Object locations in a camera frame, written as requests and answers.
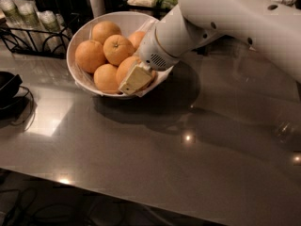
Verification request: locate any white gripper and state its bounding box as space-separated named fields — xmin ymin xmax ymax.
xmin=119 ymin=25 xmax=180 ymax=95

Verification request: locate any large orange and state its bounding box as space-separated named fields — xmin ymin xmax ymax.
xmin=116 ymin=56 xmax=156 ymax=90

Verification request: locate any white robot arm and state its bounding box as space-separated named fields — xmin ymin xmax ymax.
xmin=119 ymin=0 xmax=301 ymax=95

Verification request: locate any white bowl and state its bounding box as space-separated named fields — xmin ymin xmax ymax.
xmin=66 ymin=10 xmax=175 ymax=100

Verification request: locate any orange front left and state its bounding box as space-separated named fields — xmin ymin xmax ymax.
xmin=93 ymin=64 xmax=119 ymax=94

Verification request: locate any orange centre top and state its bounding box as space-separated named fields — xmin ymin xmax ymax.
xmin=103 ymin=35 xmax=135 ymax=66

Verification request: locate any orange back right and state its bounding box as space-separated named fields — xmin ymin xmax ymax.
xmin=128 ymin=31 xmax=145 ymax=50

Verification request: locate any orange far left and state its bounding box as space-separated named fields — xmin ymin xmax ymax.
xmin=75 ymin=40 xmax=106 ymax=73

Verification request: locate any orange back left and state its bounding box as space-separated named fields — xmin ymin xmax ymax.
xmin=91 ymin=21 xmax=121 ymax=44

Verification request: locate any white paper cup stack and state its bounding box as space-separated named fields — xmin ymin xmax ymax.
xmin=86 ymin=0 xmax=107 ymax=19

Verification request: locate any black tray device left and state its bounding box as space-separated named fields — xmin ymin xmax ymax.
xmin=0 ymin=72 xmax=35 ymax=126

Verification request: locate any black wire rack left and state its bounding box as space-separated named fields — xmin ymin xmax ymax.
xmin=0 ymin=13 xmax=79 ymax=59

